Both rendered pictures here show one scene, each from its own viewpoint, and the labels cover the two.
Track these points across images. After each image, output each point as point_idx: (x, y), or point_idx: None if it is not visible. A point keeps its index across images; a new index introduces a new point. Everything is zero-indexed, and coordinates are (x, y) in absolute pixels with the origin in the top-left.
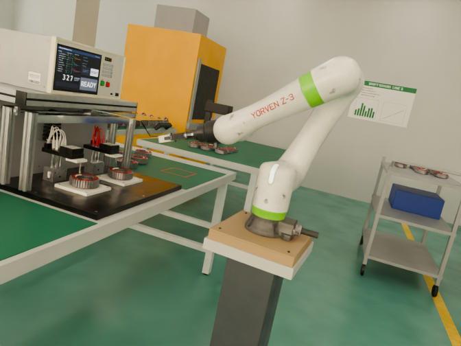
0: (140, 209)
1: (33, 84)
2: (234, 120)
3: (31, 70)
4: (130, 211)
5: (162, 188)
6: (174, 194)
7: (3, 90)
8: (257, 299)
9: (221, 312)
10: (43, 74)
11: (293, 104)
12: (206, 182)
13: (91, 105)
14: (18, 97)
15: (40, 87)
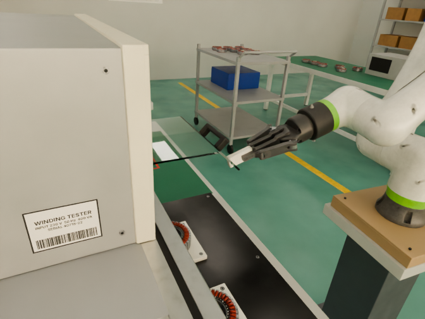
0: (295, 285)
1: (66, 245)
2: (420, 114)
3: (38, 208)
4: (309, 304)
5: (222, 218)
6: (231, 214)
7: None
8: (412, 278)
9: (375, 308)
10: (109, 199)
11: None
12: (188, 162)
13: None
14: None
15: (103, 241)
